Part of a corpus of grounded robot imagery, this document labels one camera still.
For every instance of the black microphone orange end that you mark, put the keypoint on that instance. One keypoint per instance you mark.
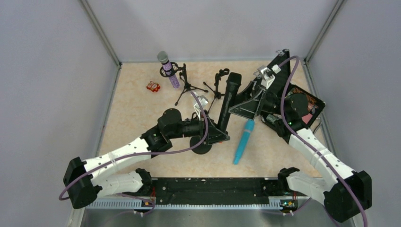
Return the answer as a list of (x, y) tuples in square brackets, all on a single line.
[(232, 87)]

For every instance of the purple glitter microphone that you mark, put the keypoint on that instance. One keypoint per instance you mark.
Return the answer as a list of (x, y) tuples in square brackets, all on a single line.
[(167, 69)]

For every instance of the black foam lined case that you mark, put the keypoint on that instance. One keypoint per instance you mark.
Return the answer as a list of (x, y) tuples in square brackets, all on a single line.
[(282, 81)]

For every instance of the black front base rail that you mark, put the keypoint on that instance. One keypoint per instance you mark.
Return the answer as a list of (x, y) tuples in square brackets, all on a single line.
[(215, 191)]

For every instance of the pink card box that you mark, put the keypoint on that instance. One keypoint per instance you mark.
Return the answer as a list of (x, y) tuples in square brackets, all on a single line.
[(307, 118)]

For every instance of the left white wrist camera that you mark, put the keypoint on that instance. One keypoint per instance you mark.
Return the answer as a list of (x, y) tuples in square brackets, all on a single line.
[(199, 104)]

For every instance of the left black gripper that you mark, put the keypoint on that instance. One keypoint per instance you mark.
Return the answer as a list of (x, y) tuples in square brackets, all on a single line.
[(206, 130)]

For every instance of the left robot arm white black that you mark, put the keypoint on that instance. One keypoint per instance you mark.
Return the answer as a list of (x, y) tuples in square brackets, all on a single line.
[(85, 180)]

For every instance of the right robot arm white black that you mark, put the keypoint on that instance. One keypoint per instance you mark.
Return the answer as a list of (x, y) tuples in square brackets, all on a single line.
[(343, 191)]

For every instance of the shock mount tripod stand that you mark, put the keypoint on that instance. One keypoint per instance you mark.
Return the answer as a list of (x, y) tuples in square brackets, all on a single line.
[(182, 72)]

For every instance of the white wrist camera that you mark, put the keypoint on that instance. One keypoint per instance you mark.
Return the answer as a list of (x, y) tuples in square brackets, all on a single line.
[(268, 74), (199, 104)]

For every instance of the red owl toy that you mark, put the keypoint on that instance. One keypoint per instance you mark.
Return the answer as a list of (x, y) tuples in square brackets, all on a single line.
[(153, 86)]

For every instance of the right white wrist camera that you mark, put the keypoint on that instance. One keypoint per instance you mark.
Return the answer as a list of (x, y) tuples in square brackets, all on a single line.
[(268, 74)]

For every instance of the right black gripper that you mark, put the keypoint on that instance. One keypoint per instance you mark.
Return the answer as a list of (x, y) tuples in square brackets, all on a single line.
[(257, 102)]

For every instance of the small black tripod stand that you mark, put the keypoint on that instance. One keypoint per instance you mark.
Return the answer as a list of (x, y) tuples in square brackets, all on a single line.
[(217, 94)]

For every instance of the teal microphone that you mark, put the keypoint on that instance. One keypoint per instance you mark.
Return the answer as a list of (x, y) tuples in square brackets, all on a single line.
[(247, 130)]

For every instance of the round base microphone stand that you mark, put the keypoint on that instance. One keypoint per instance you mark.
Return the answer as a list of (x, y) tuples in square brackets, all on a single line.
[(200, 149)]

